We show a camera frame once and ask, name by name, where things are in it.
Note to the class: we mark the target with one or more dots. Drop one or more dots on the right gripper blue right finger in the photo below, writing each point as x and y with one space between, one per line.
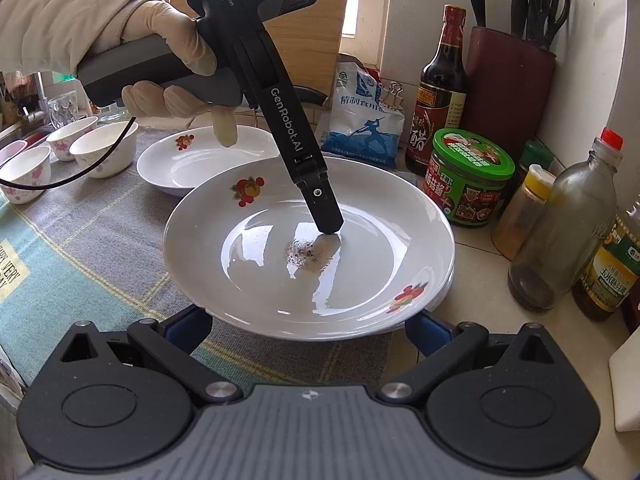
447 350

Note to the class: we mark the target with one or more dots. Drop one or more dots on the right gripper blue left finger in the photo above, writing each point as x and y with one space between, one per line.
167 347

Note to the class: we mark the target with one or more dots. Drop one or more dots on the large white plate with residue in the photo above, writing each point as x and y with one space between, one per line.
243 246

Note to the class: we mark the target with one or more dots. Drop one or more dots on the white fruit plate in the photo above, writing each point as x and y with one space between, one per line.
181 162
442 292

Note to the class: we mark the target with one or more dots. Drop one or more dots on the white bowl grey flowers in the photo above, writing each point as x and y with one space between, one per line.
90 147

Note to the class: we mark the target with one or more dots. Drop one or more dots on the white bowl pink flowers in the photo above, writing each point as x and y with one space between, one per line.
62 139
32 167

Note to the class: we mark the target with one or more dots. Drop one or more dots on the santoku kitchen knife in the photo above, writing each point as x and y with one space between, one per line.
310 96

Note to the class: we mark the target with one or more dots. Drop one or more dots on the left gloved hand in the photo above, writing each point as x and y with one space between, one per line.
145 99

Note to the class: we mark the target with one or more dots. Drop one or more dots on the bamboo cutting board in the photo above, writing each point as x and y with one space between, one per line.
306 33

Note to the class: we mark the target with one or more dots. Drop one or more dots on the grey and teal dish mat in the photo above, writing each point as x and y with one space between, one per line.
93 250

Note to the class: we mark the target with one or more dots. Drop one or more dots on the yellow lid spice jar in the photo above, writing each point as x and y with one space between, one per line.
522 211

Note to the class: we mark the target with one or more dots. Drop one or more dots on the green lid mushroom sauce jar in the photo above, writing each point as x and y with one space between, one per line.
466 176

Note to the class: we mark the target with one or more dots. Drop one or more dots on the clear glass bottle red cap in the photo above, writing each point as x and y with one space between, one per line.
578 214

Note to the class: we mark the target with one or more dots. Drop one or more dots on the yellow label oil bottle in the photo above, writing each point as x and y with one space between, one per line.
613 270

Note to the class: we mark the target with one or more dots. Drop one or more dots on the white seasoning box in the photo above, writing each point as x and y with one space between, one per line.
624 367

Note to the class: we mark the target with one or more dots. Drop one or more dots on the white blue salt bag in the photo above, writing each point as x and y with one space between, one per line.
362 125

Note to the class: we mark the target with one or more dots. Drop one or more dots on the binder clips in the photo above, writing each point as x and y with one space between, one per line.
392 94

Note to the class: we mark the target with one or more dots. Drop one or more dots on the clear glass cup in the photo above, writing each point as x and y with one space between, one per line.
63 109

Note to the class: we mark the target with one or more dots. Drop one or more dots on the green lid spice jar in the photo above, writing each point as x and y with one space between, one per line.
534 153

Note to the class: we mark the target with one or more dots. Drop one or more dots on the dark vinegar bottle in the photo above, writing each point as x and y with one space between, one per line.
441 94

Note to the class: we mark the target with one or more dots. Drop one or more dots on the dark red knife block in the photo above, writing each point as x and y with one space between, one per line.
510 73

